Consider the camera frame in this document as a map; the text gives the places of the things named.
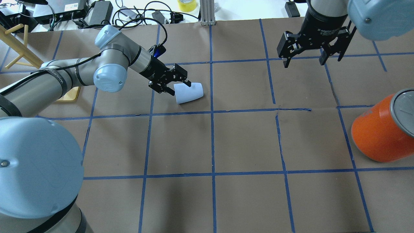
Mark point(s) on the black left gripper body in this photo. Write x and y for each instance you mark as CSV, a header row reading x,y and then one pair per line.
x,y
154,70

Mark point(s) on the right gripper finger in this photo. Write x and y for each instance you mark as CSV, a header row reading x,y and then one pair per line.
x,y
286,60
325,54

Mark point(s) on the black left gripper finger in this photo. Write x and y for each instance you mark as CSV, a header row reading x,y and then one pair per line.
x,y
167,90
187,83

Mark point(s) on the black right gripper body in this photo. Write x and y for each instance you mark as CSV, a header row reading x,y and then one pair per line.
x,y
321,23

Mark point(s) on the white plastic cup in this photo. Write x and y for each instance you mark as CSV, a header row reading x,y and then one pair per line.
x,y
184,94

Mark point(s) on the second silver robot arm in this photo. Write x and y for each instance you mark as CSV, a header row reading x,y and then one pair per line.
x,y
322,28

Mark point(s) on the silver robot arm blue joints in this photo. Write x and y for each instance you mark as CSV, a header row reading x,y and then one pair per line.
x,y
41,161

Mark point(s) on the yellow tape roll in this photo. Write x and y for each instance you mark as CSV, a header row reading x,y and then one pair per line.
x,y
187,5

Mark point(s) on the black power brick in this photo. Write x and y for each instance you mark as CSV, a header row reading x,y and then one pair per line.
x,y
100,13

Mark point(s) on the orange can with grey lid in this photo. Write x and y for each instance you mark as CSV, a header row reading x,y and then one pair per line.
x,y
384,133

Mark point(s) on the wooden rack stand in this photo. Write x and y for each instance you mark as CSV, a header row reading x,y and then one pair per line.
x,y
25,51

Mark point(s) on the aluminium frame post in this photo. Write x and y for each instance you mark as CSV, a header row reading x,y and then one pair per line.
x,y
207,11

